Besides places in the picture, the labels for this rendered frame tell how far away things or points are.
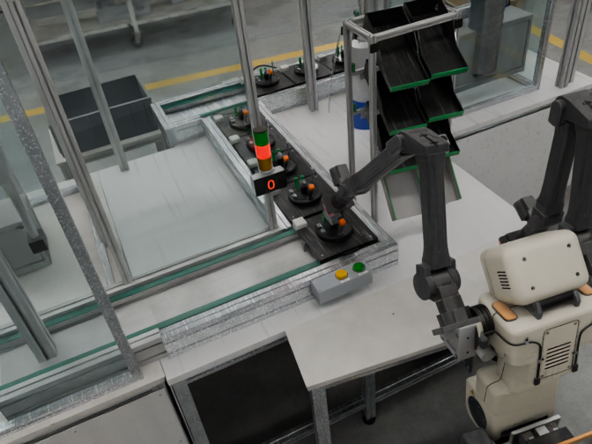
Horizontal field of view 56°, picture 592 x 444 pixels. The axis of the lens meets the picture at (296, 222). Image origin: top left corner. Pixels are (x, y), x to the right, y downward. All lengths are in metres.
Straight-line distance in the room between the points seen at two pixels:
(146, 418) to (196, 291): 0.46
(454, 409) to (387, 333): 0.95
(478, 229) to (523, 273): 0.88
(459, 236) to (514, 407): 0.73
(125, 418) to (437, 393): 1.47
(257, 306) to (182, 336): 0.27
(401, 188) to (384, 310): 0.48
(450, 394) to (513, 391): 1.09
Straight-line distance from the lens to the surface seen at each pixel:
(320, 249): 2.05
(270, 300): 1.95
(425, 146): 1.43
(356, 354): 1.87
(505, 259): 1.46
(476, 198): 2.48
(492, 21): 2.93
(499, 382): 1.80
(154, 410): 2.05
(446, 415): 2.78
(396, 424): 2.73
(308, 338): 1.92
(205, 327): 1.92
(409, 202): 2.16
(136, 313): 2.07
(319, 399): 1.93
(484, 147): 3.12
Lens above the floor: 2.35
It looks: 39 degrees down
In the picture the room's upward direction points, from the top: 7 degrees counter-clockwise
